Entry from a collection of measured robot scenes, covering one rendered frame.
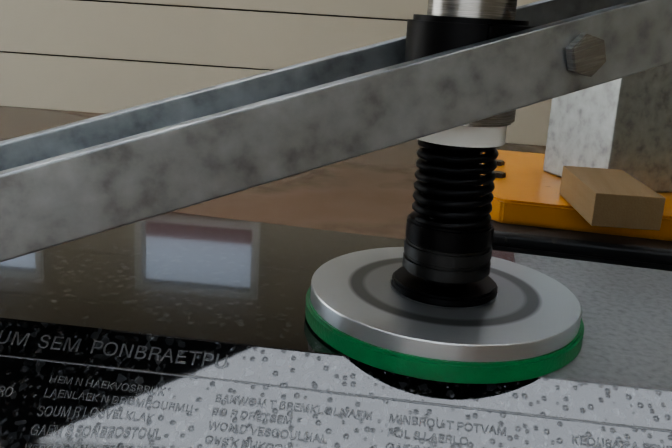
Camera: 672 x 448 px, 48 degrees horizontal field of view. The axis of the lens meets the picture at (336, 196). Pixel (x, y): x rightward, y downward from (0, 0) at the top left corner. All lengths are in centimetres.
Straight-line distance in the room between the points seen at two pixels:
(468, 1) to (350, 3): 618
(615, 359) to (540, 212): 69
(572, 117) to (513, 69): 94
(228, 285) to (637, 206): 69
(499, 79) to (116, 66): 674
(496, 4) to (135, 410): 38
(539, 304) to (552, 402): 9
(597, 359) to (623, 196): 59
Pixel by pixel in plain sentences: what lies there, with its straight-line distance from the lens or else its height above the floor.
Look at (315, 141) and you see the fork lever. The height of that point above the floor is 98.
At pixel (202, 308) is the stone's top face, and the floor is 83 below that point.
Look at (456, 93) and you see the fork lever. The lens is 51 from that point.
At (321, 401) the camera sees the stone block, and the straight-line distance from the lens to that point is 55.
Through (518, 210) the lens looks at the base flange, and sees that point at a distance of 127.
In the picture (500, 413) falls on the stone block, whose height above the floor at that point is 81.
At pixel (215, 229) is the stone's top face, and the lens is 83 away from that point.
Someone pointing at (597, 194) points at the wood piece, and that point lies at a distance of 116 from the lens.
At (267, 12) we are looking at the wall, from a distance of 682.
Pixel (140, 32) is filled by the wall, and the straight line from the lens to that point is 711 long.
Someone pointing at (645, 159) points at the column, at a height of 84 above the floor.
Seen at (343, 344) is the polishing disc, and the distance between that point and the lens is 55.
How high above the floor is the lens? 107
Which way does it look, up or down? 14 degrees down
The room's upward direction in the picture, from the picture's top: 4 degrees clockwise
